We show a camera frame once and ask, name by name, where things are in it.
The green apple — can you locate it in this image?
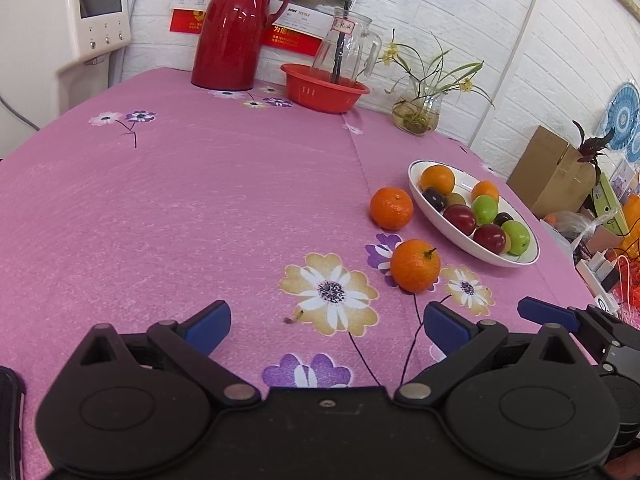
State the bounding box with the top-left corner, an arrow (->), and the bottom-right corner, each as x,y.
501,220 -> 530,256
471,195 -> 499,226

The red plum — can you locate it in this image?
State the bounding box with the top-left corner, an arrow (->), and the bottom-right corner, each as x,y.
473,223 -> 506,255
442,204 -> 477,236

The orange tangerine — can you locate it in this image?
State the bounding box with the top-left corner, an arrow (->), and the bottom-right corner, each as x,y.
390,238 -> 440,294
369,186 -> 413,232

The dark purple plum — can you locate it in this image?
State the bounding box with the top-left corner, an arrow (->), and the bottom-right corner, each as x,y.
422,188 -> 447,212

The white plastic bag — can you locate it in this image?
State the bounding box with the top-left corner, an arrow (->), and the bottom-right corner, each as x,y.
542,209 -> 618,248

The brown longan lower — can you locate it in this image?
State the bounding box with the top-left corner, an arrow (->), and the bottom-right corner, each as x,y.
502,231 -> 512,254

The brown longan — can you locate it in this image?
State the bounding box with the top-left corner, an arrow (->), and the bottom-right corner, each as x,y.
445,193 -> 466,207
502,231 -> 512,254

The cardboard box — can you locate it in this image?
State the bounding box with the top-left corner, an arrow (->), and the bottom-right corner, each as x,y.
506,126 -> 596,219

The dark red leaf plant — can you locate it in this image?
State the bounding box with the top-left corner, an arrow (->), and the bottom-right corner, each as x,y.
573,120 -> 615,183

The pink floral tablecloth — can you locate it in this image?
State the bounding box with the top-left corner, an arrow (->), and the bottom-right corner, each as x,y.
1,70 -> 591,479

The orange on plate right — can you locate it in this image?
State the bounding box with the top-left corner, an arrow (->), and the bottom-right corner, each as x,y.
471,180 -> 500,203

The orange on plate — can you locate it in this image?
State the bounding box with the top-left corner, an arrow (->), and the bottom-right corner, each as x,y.
471,180 -> 500,203
419,165 -> 456,196

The brown longan upper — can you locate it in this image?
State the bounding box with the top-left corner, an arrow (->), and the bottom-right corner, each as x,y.
445,193 -> 466,207

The orange on plate left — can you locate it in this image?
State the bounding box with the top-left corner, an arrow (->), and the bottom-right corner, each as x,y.
419,165 -> 456,196

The glass vase with plant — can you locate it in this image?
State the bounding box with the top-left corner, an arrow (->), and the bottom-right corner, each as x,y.
376,32 -> 495,136

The red plastic basket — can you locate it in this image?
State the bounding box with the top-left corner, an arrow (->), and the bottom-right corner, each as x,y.
281,63 -> 370,114

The red thermos jug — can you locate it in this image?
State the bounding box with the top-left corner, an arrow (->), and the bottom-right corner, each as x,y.
191,0 -> 291,91

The white water dispenser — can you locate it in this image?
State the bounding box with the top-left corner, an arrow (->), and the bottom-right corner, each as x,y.
1,0 -> 131,155

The clear glass pitcher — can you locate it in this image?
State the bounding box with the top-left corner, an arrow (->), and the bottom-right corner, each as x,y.
311,8 -> 382,86

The blue patterned wall fan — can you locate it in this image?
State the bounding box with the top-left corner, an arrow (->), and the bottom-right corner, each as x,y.
600,81 -> 640,165

